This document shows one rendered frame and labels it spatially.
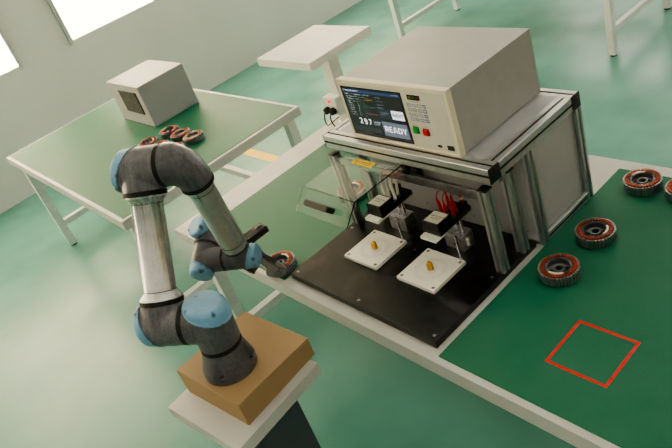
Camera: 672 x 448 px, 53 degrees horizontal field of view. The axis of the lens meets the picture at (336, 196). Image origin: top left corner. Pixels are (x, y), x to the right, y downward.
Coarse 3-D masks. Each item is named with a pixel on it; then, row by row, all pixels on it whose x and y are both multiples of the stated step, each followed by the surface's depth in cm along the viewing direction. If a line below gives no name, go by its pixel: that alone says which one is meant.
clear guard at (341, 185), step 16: (352, 160) 211; (368, 160) 208; (384, 160) 205; (320, 176) 209; (336, 176) 206; (352, 176) 203; (368, 176) 200; (384, 176) 197; (304, 192) 206; (320, 192) 201; (336, 192) 198; (352, 192) 195; (304, 208) 205; (336, 208) 195; (352, 208) 190; (336, 224) 193
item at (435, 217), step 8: (464, 208) 200; (432, 216) 197; (440, 216) 196; (448, 216) 195; (456, 216) 198; (424, 224) 197; (432, 224) 194; (440, 224) 194; (448, 224) 196; (456, 224) 203; (424, 232) 199; (432, 232) 196; (440, 232) 194; (432, 240) 195
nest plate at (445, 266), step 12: (432, 252) 206; (420, 264) 203; (444, 264) 199; (456, 264) 198; (396, 276) 202; (408, 276) 200; (420, 276) 198; (432, 276) 196; (444, 276) 195; (420, 288) 195; (432, 288) 192
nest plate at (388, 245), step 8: (376, 232) 225; (368, 240) 222; (376, 240) 221; (384, 240) 219; (392, 240) 218; (400, 240) 217; (352, 248) 221; (360, 248) 220; (368, 248) 218; (384, 248) 216; (392, 248) 214; (400, 248) 214; (344, 256) 220; (352, 256) 218; (360, 256) 216; (368, 256) 215; (376, 256) 213; (384, 256) 212; (368, 264) 211; (376, 264) 210
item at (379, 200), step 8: (400, 192) 219; (408, 192) 218; (376, 200) 215; (384, 200) 213; (392, 200) 214; (400, 200) 216; (368, 208) 216; (376, 208) 212; (384, 208) 212; (392, 208) 214; (400, 208) 221; (368, 216) 216; (376, 216) 214; (384, 216) 212
